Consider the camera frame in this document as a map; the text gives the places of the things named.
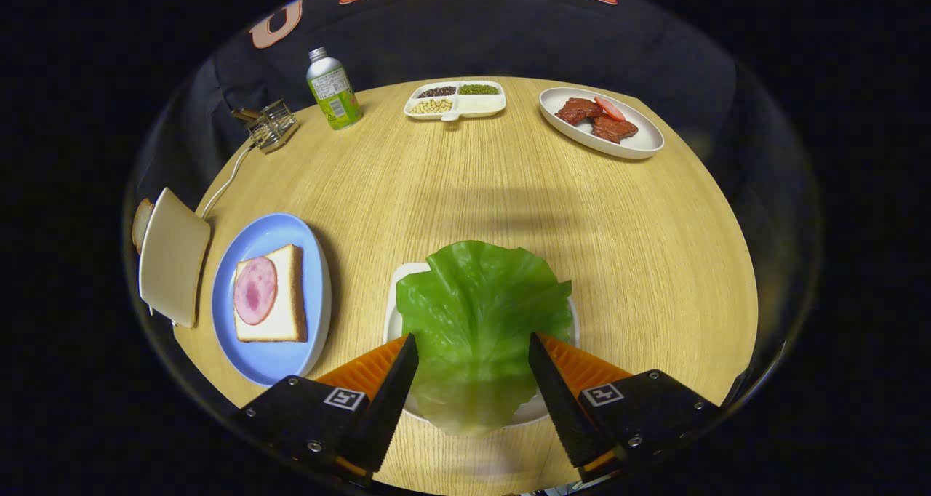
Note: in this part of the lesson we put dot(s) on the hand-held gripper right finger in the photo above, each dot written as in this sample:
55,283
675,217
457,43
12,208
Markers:
560,401

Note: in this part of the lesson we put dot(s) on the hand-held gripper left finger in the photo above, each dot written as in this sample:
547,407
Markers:
385,401

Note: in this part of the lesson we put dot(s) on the white oval plate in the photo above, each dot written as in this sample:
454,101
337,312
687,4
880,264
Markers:
640,142

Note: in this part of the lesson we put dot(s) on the blue round plate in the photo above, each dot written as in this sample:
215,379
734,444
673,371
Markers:
269,365

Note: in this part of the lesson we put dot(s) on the black backdrop cloth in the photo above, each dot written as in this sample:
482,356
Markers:
509,38

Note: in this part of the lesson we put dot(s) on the pink ham slice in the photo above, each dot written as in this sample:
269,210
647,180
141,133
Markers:
254,292

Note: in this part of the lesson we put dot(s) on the pile of yellow soybeans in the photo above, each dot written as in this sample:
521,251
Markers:
430,106

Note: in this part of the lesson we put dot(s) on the white divided dish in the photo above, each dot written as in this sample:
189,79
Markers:
480,105

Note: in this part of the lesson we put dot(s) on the green label metal bottle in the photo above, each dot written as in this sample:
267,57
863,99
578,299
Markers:
334,100

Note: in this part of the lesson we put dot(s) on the green lettuce leaf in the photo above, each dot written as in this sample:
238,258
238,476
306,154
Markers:
473,314

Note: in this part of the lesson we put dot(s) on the red meat piece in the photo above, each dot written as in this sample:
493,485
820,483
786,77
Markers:
577,110
614,129

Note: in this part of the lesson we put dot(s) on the pile of green beans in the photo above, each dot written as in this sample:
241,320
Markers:
478,89

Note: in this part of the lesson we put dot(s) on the white bread slice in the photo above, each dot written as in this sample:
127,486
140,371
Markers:
289,292

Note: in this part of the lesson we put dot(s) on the pink sausage slice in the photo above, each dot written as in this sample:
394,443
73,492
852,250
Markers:
609,108

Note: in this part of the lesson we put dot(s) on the white toaster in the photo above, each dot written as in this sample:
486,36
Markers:
174,256

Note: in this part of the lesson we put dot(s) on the pile of dark beans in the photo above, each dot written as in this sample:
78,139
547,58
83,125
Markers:
436,92

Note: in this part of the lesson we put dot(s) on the white curved plate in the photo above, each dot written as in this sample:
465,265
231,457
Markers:
407,274

